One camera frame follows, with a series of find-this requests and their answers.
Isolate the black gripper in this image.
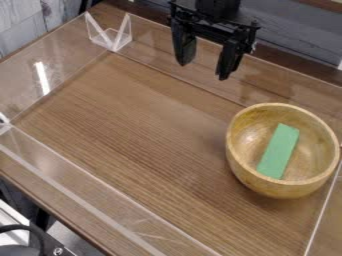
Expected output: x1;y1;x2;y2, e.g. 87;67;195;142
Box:
169;0;261;81

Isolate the green rectangular block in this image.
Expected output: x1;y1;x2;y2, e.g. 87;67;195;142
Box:
257;123;300;179

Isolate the brown wooden bowl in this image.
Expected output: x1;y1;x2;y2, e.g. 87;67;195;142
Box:
226;103;341;199

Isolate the clear acrylic corner bracket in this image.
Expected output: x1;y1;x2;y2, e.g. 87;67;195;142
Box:
84;12;133;52

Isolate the clear acrylic tray wall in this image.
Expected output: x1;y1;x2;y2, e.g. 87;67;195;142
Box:
0;114;222;256

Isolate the black metal bracket with screw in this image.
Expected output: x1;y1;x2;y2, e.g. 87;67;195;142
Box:
28;222;78;256

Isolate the black cable lower left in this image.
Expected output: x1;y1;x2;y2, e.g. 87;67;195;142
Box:
0;223;48;256

